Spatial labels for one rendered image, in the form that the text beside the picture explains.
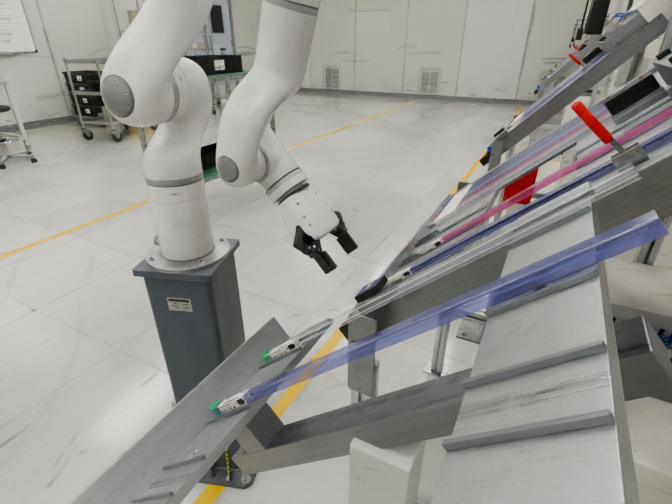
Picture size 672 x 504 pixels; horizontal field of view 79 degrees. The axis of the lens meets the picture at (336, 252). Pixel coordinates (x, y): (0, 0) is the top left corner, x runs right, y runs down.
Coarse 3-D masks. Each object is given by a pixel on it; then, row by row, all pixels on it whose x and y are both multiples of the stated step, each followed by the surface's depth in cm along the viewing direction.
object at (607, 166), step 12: (648, 144) 50; (600, 168) 53; (612, 168) 52; (576, 180) 55; (588, 180) 54; (552, 192) 57; (564, 192) 56; (528, 204) 60; (540, 204) 58; (504, 216) 62; (516, 216) 60; (492, 228) 63; (468, 240) 66; (444, 252) 68; (420, 264) 72
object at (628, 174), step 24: (624, 168) 31; (576, 192) 33; (600, 192) 32; (528, 216) 36; (552, 216) 34; (504, 240) 37; (456, 264) 40; (408, 288) 44; (360, 312) 48; (312, 336) 54; (264, 360) 61
